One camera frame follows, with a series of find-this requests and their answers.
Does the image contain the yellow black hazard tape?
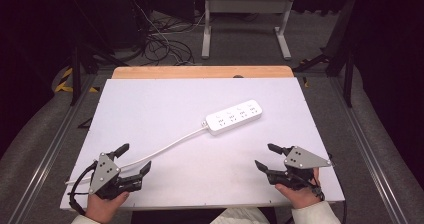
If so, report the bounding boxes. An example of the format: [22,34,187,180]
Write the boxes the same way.
[54,66,100,94]

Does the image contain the person's right hand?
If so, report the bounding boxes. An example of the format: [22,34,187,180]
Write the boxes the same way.
[274,167,324,210]

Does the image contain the black metal stand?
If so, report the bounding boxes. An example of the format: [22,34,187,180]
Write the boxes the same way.
[64,0,131,107]
[293,0,359,108]

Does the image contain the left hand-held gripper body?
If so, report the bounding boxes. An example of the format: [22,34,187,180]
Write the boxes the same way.
[87,152,143,201]

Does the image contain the person's left hand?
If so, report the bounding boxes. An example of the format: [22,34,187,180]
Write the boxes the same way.
[84,191,130,224]

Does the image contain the white power strip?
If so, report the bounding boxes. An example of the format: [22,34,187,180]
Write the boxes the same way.
[204,99,264,137]

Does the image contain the tangle of black floor cables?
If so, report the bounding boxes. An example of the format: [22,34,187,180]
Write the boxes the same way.
[128,0,261,67]

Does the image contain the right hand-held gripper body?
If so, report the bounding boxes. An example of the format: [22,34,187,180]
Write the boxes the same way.
[266,145,334,190]

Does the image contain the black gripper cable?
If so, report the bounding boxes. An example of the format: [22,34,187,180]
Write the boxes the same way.
[67,160,100,217]
[308,170,348,224]

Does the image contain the white power strip cable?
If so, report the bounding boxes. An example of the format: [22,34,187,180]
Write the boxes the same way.
[64,120,210,186]

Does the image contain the metal floor rail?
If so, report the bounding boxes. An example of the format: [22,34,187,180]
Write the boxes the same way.
[328,75,409,224]
[7,73,98,224]

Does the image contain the wooden table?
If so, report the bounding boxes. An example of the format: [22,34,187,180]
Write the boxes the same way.
[111,65,295,80]

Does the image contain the white metal stand frame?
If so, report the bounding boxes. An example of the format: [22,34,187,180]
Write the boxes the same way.
[201,0,297,61]

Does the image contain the white table board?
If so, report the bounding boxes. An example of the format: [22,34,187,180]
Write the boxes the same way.
[59,77,346,212]

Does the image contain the person's white clothing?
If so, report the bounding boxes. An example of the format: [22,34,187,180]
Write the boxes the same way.
[209,207,272,224]

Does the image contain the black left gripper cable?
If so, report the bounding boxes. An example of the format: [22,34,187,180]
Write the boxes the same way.
[67,160,100,217]

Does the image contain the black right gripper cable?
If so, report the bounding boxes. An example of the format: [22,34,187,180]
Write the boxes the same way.
[308,170,348,224]

